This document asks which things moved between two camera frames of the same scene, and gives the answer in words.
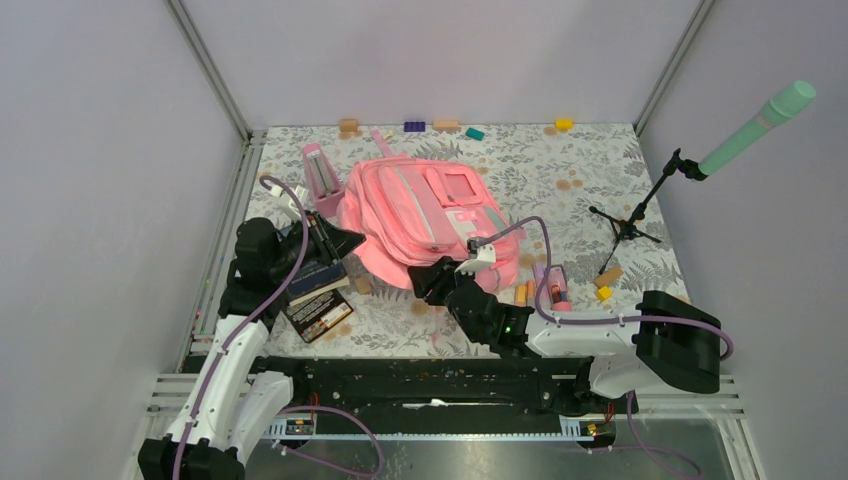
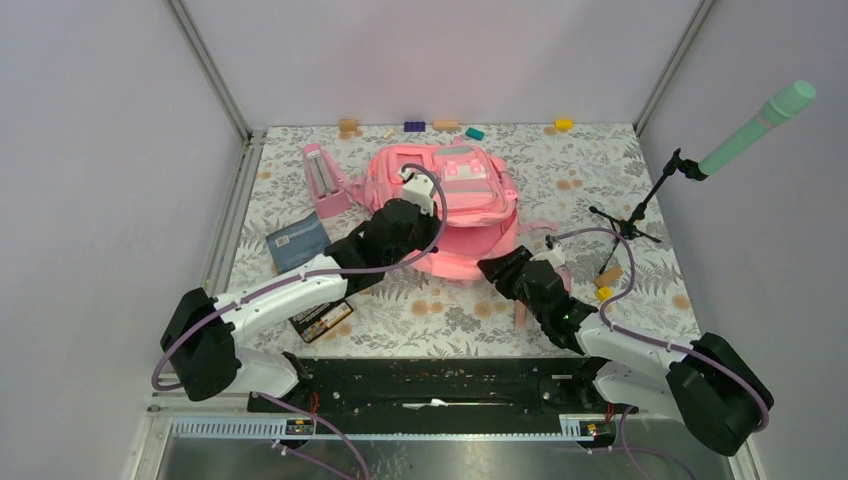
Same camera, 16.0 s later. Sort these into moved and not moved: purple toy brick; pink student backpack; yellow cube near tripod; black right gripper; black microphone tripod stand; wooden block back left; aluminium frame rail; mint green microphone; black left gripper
Moved: black right gripper; black left gripper; pink student backpack
Not moved: yellow cube near tripod; aluminium frame rail; mint green microphone; wooden block back left; purple toy brick; black microphone tripod stand
